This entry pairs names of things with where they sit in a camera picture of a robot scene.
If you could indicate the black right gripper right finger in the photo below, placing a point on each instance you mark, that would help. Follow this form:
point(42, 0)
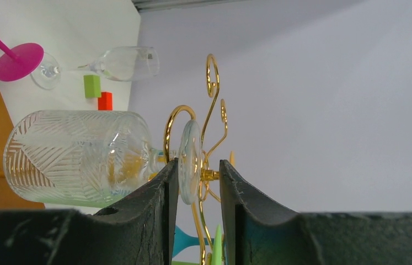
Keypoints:
point(259, 230)

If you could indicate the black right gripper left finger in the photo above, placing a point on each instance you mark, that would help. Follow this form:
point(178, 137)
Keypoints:
point(138, 229)

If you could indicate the blue plastic wine glass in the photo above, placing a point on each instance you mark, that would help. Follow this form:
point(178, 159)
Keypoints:
point(183, 241)

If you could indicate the yellow plastic wine glass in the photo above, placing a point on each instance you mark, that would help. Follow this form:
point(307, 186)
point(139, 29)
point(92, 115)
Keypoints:
point(232, 158)

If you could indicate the clear glass tumbler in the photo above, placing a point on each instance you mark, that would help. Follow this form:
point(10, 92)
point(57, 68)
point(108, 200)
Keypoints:
point(80, 157)

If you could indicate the clear tall wine glass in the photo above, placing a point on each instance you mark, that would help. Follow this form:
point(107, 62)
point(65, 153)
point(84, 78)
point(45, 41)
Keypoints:
point(121, 64)

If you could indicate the pink plastic wine glass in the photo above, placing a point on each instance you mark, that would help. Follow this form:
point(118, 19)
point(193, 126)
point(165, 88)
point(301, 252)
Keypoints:
point(19, 61)

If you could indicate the orange red toy block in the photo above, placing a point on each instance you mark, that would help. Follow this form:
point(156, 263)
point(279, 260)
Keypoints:
point(105, 101)

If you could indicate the light green toy block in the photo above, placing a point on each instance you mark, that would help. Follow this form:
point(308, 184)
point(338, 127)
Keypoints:
point(92, 86)

